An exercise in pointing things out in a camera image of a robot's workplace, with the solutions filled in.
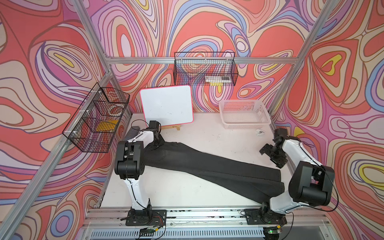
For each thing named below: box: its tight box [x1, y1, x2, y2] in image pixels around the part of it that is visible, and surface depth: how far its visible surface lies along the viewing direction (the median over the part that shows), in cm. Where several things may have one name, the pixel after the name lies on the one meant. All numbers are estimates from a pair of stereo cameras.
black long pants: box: [143, 141, 285, 202], surface depth 91 cm
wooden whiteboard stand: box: [160, 125, 181, 131], surface depth 107 cm
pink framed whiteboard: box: [140, 85, 194, 127], surface depth 104 cm
